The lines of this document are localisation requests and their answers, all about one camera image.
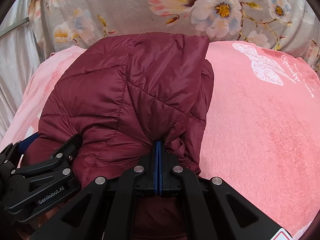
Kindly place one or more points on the maroon quilted jacket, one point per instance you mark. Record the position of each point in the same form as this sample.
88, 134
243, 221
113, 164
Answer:
130, 95

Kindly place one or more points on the grey floral bedsheet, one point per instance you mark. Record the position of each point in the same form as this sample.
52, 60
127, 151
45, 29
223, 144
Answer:
120, 7

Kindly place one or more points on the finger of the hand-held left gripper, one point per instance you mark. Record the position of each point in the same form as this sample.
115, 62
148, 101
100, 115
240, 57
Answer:
27, 142
53, 162

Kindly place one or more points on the white satin cloth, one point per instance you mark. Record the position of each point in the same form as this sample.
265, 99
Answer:
17, 65

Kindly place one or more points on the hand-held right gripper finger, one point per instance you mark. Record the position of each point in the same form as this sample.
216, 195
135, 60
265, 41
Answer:
156, 165
160, 165

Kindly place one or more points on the pink plush blanket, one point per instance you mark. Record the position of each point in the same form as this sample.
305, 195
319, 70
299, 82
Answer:
255, 130

